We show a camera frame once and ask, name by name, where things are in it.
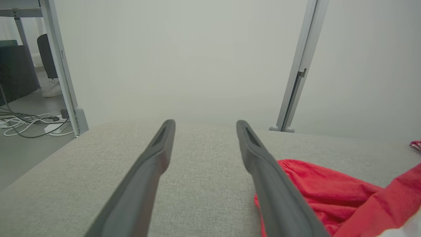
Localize white power strip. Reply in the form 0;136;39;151
44;122;64;134

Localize grey fabric sofa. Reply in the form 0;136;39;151
0;120;421;237

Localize black office chair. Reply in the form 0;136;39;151
37;34;59;83

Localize grey cart leg with caster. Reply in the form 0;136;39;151
39;0;89;137

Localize dark cabinet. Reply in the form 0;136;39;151
0;40;40;106

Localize grey partition post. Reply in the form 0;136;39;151
270;0;329;133

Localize black floor cable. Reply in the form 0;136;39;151
0;84;71;139

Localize red shorts white waistband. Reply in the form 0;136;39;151
254;159;421;237

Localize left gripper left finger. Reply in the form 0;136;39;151
85;119;176;237

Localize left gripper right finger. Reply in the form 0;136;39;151
236;120;331;237

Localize white floor cable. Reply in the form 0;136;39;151
0;113;74;137

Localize white sneaker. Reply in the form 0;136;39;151
42;81;63;98

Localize grey desk frame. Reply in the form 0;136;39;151
0;7;43;66

